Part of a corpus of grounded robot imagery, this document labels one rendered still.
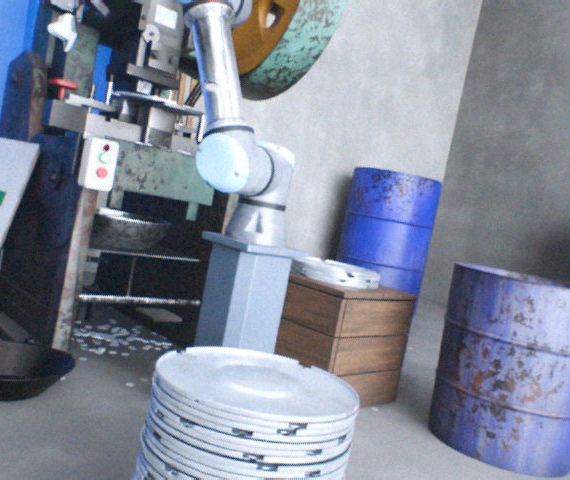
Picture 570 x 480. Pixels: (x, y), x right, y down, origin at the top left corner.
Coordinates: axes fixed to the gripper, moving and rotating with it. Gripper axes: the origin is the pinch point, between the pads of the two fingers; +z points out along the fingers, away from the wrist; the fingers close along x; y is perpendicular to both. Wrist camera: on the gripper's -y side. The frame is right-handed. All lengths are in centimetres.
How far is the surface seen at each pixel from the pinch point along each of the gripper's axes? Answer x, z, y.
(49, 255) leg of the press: -11, 58, -8
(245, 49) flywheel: -23, -23, -69
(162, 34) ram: -15.1, -15.8, -32.4
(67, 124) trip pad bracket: 2.9, 20.3, -1.6
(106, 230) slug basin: -11, 49, -23
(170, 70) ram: -12.2, -5.2, -35.8
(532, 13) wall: -98, -145, -361
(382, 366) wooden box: 55, 73, -89
